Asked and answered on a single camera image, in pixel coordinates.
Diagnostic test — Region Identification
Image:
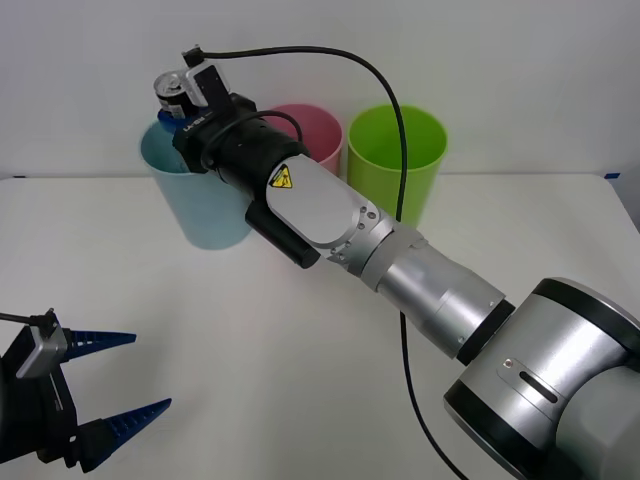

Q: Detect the black drink can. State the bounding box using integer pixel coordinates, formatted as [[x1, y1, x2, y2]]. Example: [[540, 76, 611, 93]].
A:
[[152, 71, 194, 120]]

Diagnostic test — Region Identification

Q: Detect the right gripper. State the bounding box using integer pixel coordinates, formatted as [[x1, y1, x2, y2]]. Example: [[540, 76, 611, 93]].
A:
[[157, 92, 259, 175]]

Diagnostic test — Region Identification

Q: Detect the pale blue plastic bin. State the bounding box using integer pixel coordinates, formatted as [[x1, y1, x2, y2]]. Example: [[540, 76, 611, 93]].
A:
[[139, 118, 254, 251]]

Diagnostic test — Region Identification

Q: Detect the pink plastic bin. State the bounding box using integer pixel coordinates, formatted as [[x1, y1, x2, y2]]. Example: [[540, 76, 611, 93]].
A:
[[269, 103, 344, 176]]

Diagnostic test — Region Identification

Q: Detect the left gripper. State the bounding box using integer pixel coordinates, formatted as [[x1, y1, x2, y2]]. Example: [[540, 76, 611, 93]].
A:
[[0, 328, 173, 475]]

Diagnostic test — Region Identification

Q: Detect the green plastic bin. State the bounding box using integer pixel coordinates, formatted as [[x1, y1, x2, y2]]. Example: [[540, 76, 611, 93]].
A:
[[346, 103, 448, 229]]

